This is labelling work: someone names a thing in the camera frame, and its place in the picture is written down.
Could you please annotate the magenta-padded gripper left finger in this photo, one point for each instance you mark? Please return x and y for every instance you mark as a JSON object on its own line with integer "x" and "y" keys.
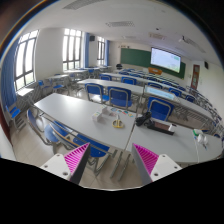
{"x": 55, "y": 164}

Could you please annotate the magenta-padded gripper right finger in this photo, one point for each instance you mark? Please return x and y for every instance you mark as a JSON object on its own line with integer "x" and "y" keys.
{"x": 165, "y": 165}

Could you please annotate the white printed carton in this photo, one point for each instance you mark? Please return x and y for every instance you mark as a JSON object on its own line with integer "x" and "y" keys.
{"x": 205, "y": 140}
{"x": 200, "y": 139}

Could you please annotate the small white box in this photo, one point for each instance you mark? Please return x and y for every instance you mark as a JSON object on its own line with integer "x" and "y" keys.
{"x": 96, "y": 116}
{"x": 104, "y": 110}

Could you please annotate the colourful printed cards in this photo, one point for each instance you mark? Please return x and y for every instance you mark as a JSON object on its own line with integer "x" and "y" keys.
{"x": 121, "y": 112}

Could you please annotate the flat glowing desk screen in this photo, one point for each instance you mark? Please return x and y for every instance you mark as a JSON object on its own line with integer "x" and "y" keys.
{"x": 160, "y": 93}

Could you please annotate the group of blue chairs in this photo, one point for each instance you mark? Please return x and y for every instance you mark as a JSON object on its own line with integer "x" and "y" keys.
{"x": 128, "y": 80}

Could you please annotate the brown door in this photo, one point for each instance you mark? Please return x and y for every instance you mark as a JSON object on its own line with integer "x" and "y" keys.
{"x": 195, "y": 76}

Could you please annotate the orange teacher desk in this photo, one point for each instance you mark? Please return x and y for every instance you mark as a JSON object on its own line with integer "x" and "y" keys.
{"x": 155, "y": 70}

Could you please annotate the blue curtain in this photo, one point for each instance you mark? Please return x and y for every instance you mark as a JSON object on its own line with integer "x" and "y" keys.
{"x": 87, "y": 50}
{"x": 8, "y": 80}
{"x": 107, "y": 52}

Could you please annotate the lit projection screen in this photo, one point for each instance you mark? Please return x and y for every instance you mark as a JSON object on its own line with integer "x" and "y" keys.
{"x": 165, "y": 60}

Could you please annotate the tall white-framed window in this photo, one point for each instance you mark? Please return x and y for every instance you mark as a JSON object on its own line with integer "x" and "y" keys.
{"x": 101, "y": 50}
{"x": 25, "y": 60}
{"x": 71, "y": 48}

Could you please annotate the green blackboard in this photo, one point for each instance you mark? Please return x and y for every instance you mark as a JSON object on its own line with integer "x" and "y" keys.
{"x": 133, "y": 57}

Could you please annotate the long ceiling light grille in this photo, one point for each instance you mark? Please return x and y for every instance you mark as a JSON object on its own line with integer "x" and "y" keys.
{"x": 196, "y": 45}

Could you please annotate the white ceiling projector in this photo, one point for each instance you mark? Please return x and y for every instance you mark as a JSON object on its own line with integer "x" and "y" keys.
{"x": 183, "y": 39}

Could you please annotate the square ceiling air unit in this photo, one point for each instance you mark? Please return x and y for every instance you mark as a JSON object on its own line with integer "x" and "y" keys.
{"x": 156, "y": 36}

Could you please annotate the slotted ceiling vent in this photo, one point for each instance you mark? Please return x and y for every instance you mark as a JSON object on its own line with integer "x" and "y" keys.
{"x": 120, "y": 24}
{"x": 129, "y": 37}

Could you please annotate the blue chair with metal frame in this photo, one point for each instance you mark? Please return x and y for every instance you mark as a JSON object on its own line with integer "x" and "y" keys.
{"x": 119, "y": 96}
{"x": 160, "y": 109}
{"x": 94, "y": 90}

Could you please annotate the black wall speaker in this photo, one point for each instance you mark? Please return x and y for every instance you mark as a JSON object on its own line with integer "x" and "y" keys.
{"x": 206, "y": 65}
{"x": 92, "y": 38}

